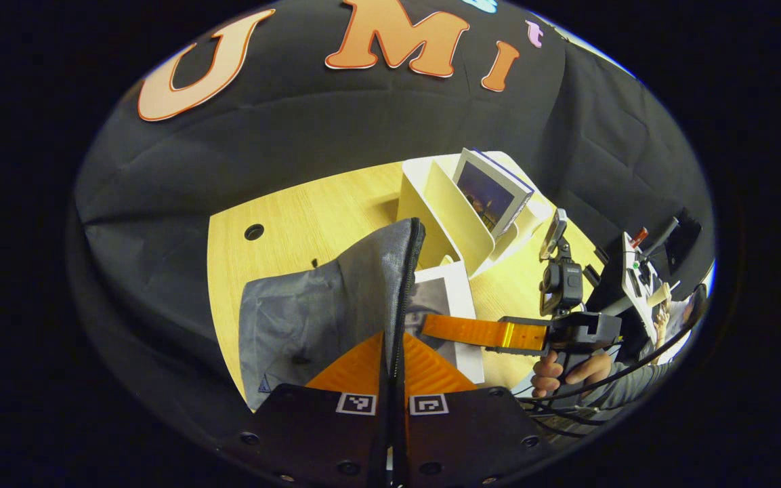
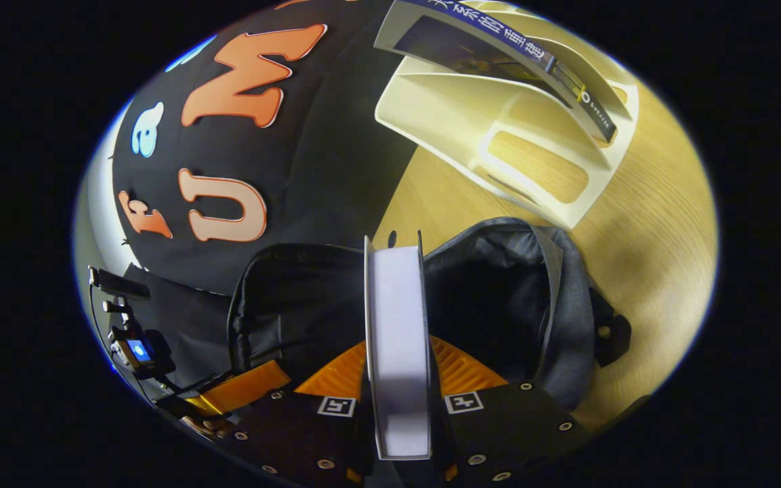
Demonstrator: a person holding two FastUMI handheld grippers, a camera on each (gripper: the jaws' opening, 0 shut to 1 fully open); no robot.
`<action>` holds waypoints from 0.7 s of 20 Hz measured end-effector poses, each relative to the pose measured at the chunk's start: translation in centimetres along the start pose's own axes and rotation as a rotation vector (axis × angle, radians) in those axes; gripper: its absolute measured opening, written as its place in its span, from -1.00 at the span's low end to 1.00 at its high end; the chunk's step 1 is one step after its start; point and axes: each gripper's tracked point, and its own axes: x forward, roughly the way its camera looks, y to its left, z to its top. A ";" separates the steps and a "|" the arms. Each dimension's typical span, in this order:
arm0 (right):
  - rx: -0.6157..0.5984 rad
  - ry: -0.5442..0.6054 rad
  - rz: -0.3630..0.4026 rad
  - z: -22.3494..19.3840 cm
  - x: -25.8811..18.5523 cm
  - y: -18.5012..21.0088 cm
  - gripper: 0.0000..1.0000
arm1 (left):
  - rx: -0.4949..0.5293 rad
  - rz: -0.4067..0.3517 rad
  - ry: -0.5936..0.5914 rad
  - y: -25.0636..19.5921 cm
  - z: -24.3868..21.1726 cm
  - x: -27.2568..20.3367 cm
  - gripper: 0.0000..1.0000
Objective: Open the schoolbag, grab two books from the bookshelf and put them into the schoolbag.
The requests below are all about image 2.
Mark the grey schoolbag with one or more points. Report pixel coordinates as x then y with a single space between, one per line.
498 298

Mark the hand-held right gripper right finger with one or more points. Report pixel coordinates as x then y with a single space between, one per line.
512 427

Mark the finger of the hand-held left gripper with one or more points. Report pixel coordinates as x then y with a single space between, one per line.
241 390
207 425

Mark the blue spine book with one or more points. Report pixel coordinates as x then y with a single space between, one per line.
498 41

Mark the portrait cover book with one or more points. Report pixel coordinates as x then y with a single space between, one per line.
397 339

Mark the black backdrop cloth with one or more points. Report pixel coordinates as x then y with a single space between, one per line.
322 169

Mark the white bookshelf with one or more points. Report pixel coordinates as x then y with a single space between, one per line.
471 115

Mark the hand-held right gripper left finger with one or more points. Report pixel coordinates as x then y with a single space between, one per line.
295 434

